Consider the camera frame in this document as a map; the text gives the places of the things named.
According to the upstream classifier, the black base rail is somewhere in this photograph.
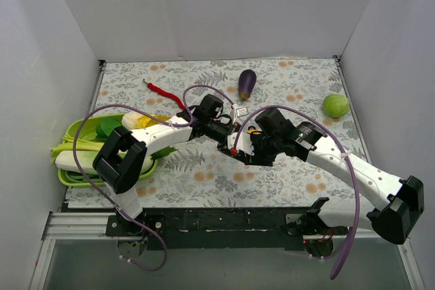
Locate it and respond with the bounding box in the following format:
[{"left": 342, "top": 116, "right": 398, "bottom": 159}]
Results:
[{"left": 105, "top": 206, "right": 347, "bottom": 251}]

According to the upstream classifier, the green tray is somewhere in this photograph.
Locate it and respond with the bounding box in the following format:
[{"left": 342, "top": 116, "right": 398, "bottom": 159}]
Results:
[{"left": 51, "top": 112, "right": 140, "bottom": 187}]

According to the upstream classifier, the purple cable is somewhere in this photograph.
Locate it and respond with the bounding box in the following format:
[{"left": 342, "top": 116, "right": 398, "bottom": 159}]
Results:
[
  {"left": 71, "top": 85, "right": 239, "bottom": 272},
  {"left": 234, "top": 105, "right": 362, "bottom": 280}
]

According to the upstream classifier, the green bok choy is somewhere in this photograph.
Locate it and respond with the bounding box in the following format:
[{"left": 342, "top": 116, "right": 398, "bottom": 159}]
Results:
[{"left": 50, "top": 114, "right": 123, "bottom": 163}]

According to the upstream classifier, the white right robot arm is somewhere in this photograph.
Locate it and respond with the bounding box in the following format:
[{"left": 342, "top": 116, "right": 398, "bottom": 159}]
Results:
[{"left": 250, "top": 105, "right": 424, "bottom": 244}]

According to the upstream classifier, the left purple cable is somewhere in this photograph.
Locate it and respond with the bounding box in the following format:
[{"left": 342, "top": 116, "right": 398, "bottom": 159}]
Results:
[{"left": 71, "top": 85, "right": 239, "bottom": 272}]

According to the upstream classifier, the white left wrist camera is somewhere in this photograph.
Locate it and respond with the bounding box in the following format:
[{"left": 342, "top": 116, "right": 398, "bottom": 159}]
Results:
[{"left": 232, "top": 105, "right": 249, "bottom": 119}]

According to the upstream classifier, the red chili pepper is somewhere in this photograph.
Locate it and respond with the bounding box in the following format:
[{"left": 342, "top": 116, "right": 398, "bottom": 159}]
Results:
[{"left": 143, "top": 79, "right": 186, "bottom": 110}]

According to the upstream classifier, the green lettuce leaf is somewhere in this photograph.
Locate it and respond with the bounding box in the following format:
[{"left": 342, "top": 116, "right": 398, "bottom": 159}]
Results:
[{"left": 150, "top": 147, "right": 177, "bottom": 160}]

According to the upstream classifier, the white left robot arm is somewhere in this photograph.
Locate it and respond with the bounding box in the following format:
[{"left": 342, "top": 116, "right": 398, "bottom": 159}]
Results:
[{"left": 92, "top": 94, "right": 254, "bottom": 236}]

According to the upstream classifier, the yellow padlock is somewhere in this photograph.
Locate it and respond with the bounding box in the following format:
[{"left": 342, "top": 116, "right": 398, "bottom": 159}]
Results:
[{"left": 247, "top": 126, "right": 262, "bottom": 134}]

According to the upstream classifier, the purple eggplant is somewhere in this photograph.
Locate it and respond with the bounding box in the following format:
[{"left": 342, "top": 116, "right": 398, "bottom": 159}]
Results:
[{"left": 238, "top": 69, "right": 257, "bottom": 101}]

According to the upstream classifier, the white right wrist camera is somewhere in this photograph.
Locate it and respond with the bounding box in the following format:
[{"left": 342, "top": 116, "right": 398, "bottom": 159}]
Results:
[{"left": 227, "top": 132, "right": 254, "bottom": 156}]

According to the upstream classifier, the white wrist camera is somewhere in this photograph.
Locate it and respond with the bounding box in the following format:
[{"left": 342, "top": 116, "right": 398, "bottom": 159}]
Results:
[
  {"left": 232, "top": 105, "right": 249, "bottom": 119},
  {"left": 227, "top": 132, "right": 254, "bottom": 156}
]

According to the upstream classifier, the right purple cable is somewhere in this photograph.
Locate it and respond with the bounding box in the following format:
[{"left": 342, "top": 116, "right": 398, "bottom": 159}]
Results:
[{"left": 234, "top": 105, "right": 362, "bottom": 280}]

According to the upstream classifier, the aluminium frame rail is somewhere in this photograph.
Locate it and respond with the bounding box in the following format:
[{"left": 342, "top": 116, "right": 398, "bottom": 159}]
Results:
[{"left": 43, "top": 211, "right": 425, "bottom": 290}]

